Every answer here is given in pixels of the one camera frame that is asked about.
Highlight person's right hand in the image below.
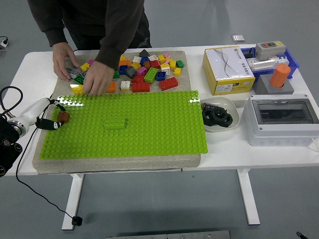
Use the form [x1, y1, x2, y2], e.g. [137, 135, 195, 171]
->
[52, 42, 80, 82]

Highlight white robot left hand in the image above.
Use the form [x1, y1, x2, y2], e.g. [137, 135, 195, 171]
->
[15, 97, 67, 131]

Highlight person's left hand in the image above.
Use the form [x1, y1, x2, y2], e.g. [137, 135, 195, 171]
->
[83, 60, 115, 97]

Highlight yellow curved toy brick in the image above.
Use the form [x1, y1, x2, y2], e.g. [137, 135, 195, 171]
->
[70, 84, 85, 95]

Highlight grey square toy brick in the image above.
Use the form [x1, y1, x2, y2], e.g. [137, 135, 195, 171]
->
[125, 66, 137, 79]

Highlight red long toy brick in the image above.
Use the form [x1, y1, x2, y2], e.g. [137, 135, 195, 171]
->
[131, 82, 151, 93]
[159, 77, 179, 91]

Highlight light green long toy brick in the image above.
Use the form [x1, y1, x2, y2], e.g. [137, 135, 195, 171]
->
[144, 67, 159, 84]
[104, 116, 130, 130]

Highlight green studded baseplate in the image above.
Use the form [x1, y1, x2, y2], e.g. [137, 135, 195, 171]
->
[39, 90, 208, 159]

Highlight person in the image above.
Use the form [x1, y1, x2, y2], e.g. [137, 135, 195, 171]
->
[27, 0, 153, 71]

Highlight white table leg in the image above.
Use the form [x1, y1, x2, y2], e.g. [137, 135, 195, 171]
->
[61, 173, 85, 231]
[236, 169, 261, 226]

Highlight grey-brown mat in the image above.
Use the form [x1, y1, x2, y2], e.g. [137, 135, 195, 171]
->
[32, 50, 201, 174]

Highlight white distribution box clear lid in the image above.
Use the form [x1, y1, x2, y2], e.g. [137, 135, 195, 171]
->
[243, 94, 319, 147]

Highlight black hex nut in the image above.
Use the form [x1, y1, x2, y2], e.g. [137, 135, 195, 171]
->
[216, 115, 234, 129]
[201, 110, 217, 126]
[210, 107, 230, 122]

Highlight yellow and white cardboard box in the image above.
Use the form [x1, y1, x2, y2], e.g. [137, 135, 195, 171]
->
[202, 45, 256, 96]

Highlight white bowl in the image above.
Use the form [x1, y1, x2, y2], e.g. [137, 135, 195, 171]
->
[200, 97, 240, 133]

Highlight black small component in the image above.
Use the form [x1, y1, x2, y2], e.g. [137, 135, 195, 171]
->
[242, 48, 256, 60]

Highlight grey block holder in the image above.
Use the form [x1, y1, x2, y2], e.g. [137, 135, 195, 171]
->
[254, 74, 295, 95]

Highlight orange cylinder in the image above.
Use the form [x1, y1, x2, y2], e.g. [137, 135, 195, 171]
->
[269, 64, 292, 88]

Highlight white circuit breaker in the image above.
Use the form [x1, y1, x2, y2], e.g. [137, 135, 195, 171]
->
[245, 55, 287, 73]

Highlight blue plastic bin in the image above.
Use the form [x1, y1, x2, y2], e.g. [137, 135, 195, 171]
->
[240, 46, 300, 80]

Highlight black cord with plug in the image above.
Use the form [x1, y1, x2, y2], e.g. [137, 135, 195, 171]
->
[15, 49, 83, 227]

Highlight grey push-button switch box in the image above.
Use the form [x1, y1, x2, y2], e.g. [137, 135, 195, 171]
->
[254, 41, 286, 61]

